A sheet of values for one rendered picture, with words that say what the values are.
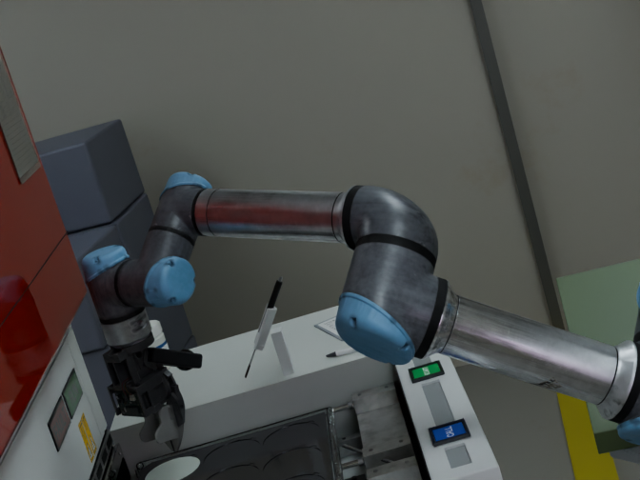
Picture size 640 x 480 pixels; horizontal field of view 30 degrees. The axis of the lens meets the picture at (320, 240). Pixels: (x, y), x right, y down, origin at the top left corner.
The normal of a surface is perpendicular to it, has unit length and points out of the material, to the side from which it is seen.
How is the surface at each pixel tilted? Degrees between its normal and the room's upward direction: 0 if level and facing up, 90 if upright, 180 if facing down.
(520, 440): 0
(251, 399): 90
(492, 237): 90
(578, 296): 45
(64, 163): 90
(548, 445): 0
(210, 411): 90
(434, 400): 0
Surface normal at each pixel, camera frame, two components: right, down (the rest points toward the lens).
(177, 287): 0.78, -0.05
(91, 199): -0.12, 0.28
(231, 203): -0.43, -0.40
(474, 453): -0.28, -0.93
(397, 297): 0.22, -0.30
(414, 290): 0.23, -0.51
